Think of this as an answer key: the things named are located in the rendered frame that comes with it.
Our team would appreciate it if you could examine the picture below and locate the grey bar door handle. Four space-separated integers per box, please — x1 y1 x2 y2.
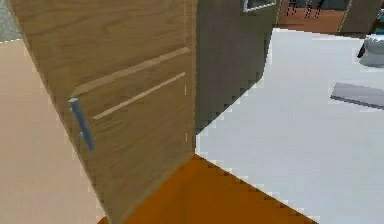
68 97 96 152

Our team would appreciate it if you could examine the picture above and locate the white framed wall picture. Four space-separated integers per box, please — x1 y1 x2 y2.
241 0 278 14

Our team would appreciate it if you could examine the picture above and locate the light wooden room door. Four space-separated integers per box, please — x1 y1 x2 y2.
7 0 199 224

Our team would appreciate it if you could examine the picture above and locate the grey flat floor mat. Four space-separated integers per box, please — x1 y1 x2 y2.
329 81 384 111

